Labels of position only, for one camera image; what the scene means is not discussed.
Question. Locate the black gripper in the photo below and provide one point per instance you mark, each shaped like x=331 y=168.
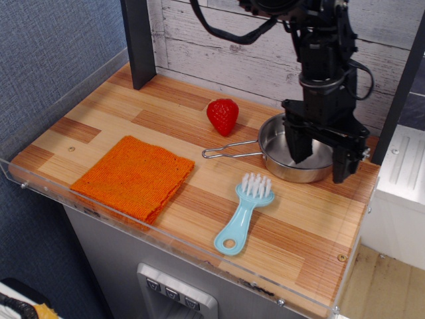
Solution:
x=328 y=118

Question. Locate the stainless steel pot with handle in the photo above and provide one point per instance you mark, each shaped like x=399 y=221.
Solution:
x=274 y=151

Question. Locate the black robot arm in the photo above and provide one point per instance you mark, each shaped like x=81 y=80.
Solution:
x=324 y=43

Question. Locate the orange folded cloth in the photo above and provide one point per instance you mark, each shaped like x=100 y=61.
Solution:
x=135 y=178

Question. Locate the light blue dish brush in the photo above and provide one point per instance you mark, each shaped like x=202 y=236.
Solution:
x=254 y=191

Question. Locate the red plastic strawberry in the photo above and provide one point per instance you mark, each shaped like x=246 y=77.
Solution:
x=223 y=114

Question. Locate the white toy sink unit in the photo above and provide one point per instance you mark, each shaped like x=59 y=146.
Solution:
x=394 y=223

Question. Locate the silver dispenser button panel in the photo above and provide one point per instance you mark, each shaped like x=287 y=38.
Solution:
x=168 y=297

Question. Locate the grey toy fridge cabinet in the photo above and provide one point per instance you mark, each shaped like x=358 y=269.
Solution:
x=114 y=255

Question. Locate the yellow object bottom left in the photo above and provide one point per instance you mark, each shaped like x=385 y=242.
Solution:
x=44 y=312

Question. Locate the dark grey right post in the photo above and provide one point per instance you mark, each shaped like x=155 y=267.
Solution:
x=401 y=95

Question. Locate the dark grey post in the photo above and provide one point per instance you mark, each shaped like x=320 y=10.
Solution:
x=401 y=95
x=139 y=41

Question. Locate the clear acrylic guard rail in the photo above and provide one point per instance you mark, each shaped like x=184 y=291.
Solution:
x=62 y=113

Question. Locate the dark grey left post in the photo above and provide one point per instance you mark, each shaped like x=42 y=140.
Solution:
x=139 y=41

